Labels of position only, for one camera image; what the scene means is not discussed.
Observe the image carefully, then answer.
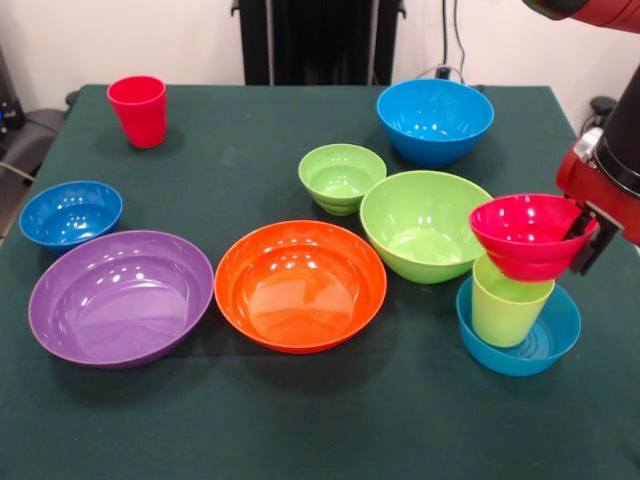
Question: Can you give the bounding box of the light blue ribbed bowl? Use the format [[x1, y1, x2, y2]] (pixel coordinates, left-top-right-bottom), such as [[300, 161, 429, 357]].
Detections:
[[455, 277, 583, 377]]

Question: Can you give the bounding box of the dark green tablecloth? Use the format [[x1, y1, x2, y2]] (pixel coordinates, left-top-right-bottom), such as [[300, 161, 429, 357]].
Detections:
[[0, 83, 640, 480]]

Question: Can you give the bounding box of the large blue bowl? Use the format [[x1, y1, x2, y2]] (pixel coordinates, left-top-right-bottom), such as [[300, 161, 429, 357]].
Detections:
[[375, 78, 496, 169]]

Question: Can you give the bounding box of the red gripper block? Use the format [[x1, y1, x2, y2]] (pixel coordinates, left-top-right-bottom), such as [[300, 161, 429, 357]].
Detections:
[[555, 127, 640, 276]]

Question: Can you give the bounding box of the small dark blue bowl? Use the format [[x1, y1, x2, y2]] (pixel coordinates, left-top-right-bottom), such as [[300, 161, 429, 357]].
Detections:
[[18, 180, 125, 252]]

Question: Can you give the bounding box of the black pedestal leg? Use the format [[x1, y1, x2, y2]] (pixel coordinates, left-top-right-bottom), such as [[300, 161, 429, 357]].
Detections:
[[14, 107, 69, 174], [580, 96, 620, 136]]

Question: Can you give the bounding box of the orange bowl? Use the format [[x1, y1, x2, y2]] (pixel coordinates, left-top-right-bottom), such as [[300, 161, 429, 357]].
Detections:
[[213, 219, 389, 355]]

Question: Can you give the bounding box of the pink bowl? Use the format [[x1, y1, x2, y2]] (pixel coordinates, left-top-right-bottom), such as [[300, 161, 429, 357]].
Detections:
[[468, 193, 600, 284]]

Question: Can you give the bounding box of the large green bowl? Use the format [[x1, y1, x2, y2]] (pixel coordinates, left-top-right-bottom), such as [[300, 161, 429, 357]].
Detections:
[[359, 170, 504, 286]]

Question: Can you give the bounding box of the small green bowl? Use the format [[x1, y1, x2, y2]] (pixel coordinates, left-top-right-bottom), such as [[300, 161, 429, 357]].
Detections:
[[297, 143, 388, 217]]

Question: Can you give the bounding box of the black wall cable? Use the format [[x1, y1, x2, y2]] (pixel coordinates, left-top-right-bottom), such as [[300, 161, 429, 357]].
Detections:
[[442, 0, 466, 84]]

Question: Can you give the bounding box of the pink cup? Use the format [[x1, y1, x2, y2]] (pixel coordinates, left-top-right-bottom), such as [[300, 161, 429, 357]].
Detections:
[[106, 75, 168, 150]]

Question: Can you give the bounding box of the purple bowl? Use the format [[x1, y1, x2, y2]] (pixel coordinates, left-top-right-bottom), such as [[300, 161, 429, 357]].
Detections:
[[27, 229, 215, 370]]

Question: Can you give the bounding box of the green cup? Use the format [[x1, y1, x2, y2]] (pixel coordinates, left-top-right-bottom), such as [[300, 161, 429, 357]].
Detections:
[[471, 253, 556, 349]]

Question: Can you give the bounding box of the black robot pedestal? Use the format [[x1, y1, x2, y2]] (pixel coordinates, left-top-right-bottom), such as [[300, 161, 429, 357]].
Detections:
[[230, 0, 407, 86]]

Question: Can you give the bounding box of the black equipment case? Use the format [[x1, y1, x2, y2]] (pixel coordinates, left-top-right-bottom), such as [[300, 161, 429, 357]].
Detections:
[[0, 44, 26, 146]]

